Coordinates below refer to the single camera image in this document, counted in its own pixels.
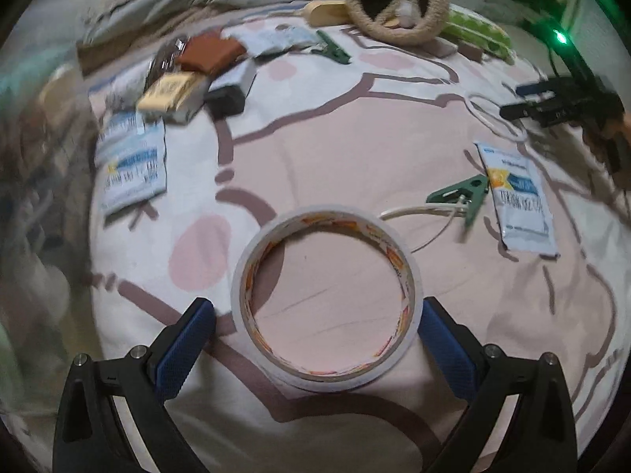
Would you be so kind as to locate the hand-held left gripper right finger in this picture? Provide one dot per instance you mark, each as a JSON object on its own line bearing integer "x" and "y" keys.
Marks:
{"x": 446, "y": 350}

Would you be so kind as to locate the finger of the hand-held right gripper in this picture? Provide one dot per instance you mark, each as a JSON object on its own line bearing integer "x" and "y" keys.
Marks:
{"x": 537, "y": 89}
{"x": 522, "y": 111}

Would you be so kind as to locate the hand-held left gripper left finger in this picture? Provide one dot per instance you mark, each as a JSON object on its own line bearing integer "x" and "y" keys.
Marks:
{"x": 185, "y": 350}

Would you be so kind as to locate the blue and white sachet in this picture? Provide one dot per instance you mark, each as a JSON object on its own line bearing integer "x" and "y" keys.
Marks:
{"x": 520, "y": 202}
{"x": 135, "y": 182}
{"x": 123, "y": 125}

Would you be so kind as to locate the large white tape roll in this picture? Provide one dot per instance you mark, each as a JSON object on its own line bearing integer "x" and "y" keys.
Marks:
{"x": 241, "y": 276}

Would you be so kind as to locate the person's right hand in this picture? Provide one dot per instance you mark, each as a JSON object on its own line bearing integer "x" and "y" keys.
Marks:
{"x": 620, "y": 128}

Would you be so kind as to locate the green wet wipes pack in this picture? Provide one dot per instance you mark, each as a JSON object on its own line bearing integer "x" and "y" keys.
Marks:
{"x": 478, "y": 29}

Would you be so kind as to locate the green plastic clip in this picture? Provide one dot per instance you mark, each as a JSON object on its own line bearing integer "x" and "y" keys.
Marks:
{"x": 333, "y": 49}
{"x": 461, "y": 194}

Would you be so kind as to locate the cartoon printed blanket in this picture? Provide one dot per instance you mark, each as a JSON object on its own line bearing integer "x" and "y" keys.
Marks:
{"x": 345, "y": 157}

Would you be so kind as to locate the beige wooden brush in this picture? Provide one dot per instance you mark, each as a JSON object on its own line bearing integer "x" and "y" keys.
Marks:
{"x": 325, "y": 12}

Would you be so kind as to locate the white paper packets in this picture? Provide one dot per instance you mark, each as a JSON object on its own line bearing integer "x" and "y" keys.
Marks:
{"x": 276, "y": 39}

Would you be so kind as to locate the gold box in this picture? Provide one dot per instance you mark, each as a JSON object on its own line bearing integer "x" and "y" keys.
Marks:
{"x": 170, "y": 93}

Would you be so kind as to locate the black charger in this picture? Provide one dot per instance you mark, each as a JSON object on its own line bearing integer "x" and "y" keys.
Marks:
{"x": 231, "y": 88}

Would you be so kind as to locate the brown leather wallet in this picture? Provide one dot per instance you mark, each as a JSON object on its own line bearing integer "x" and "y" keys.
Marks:
{"x": 209, "y": 51}

